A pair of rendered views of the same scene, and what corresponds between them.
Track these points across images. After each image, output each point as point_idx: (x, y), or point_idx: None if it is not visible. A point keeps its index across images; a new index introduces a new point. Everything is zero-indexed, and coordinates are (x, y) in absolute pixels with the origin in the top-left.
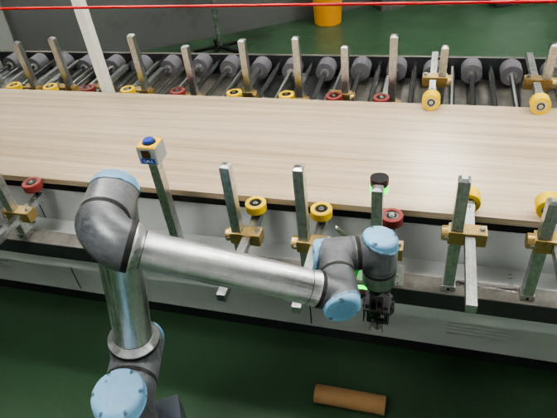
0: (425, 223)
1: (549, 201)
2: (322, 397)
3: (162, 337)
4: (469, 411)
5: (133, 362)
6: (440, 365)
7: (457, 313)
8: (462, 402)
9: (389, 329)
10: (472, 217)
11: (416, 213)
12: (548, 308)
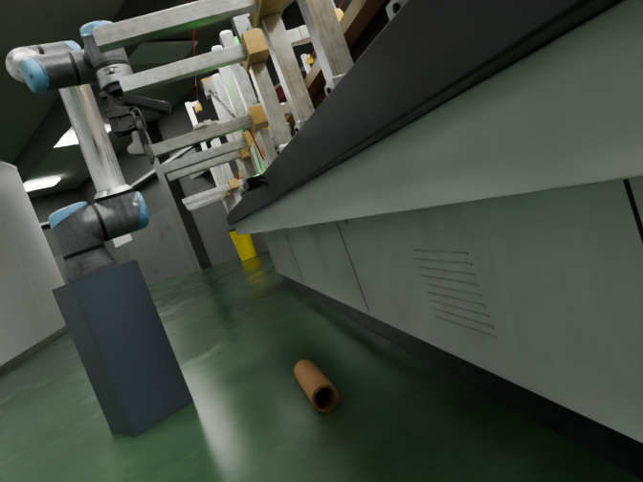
0: None
1: None
2: (296, 370)
3: (138, 207)
4: (396, 451)
5: (96, 202)
6: (450, 395)
7: (312, 205)
8: (406, 439)
9: (404, 317)
10: None
11: (309, 77)
12: (298, 132)
